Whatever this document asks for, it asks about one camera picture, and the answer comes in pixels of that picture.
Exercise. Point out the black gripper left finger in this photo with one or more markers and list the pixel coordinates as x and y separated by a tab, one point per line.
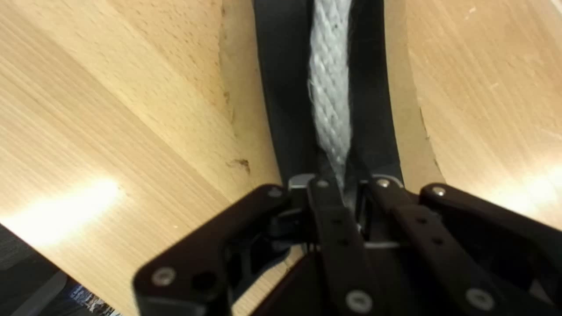
234	257

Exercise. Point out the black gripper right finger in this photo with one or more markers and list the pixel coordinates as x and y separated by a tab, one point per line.
468	252

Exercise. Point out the black curved grooved board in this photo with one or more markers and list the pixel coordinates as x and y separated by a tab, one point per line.
282	88

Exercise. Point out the wood topped metal cart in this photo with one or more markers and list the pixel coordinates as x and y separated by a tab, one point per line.
88	117

